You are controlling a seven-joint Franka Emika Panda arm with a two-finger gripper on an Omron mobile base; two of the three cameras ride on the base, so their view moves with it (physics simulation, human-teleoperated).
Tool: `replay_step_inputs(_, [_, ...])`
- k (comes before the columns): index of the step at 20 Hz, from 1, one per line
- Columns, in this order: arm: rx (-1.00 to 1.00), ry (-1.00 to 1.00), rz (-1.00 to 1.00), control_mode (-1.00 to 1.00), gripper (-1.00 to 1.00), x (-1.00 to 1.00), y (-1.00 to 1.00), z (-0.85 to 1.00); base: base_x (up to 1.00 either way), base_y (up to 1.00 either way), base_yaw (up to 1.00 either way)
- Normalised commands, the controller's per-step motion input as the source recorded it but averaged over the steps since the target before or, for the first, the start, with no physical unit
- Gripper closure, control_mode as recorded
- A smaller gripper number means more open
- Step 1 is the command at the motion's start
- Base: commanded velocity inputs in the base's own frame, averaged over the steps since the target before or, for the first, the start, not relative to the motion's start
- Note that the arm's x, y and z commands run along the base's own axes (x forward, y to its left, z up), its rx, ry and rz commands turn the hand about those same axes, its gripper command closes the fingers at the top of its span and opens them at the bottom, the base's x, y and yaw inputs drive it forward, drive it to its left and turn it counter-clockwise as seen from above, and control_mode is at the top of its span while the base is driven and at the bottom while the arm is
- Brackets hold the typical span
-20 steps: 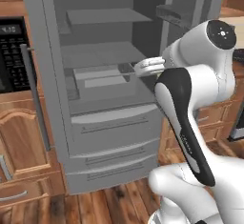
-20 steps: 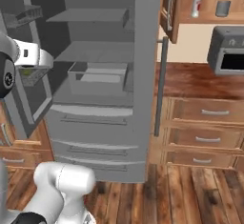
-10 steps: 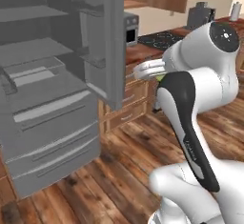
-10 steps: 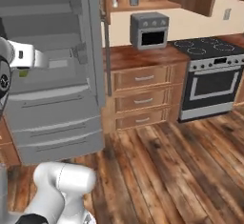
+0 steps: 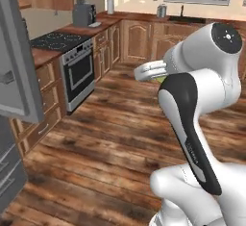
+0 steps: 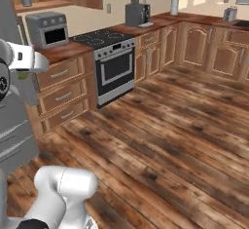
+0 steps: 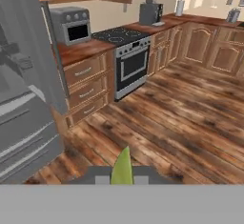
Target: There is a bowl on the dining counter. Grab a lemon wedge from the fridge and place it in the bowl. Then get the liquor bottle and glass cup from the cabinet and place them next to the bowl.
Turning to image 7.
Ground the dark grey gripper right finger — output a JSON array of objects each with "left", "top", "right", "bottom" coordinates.
[{"left": 131, "top": 166, "right": 174, "bottom": 186}]

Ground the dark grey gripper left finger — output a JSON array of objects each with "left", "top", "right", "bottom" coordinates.
[{"left": 68, "top": 166, "right": 112, "bottom": 186}]

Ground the green lemon wedge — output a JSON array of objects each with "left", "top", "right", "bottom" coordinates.
[{"left": 110, "top": 145, "right": 134, "bottom": 186}]

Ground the wooden drawer cabinet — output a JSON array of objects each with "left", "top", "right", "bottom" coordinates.
[{"left": 52, "top": 38, "right": 116, "bottom": 130}]

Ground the grey fridge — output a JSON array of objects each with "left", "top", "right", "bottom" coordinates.
[{"left": 0, "top": 0, "right": 70, "bottom": 185}]

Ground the wooden base cabinet run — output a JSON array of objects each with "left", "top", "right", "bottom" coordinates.
[{"left": 121, "top": 12, "right": 244, "bottom": 80}]

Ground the black and silver stove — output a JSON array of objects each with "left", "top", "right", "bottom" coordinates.
[{"left": 91, "top": 26, "right": 153, "bottom": 102}]

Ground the grey toaster oven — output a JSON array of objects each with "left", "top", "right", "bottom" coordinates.
[{"left": 50, "top": 6, "right": 92, "bottom": 47}]

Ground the dark grey coffee machine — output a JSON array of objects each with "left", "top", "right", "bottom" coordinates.
[{"left": 138, "top": 0, "right": 166, "bottom": 28}]

